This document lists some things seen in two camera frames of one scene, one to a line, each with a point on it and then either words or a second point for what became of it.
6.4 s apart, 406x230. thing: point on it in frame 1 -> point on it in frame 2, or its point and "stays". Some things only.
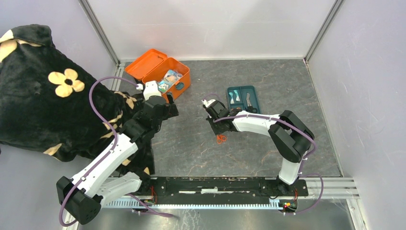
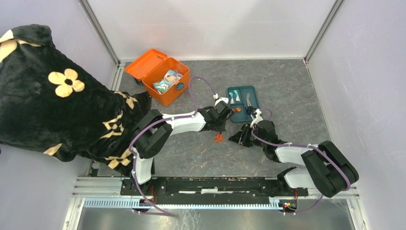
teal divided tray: x=242 y=97 stays
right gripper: x=218 y=131 -> x=241 y=137
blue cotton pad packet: x=170 y=78 stays
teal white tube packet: x=237 y=97 stays
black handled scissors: x=250 y=108 stays
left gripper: x=170 y=110 -> x=222 y=128
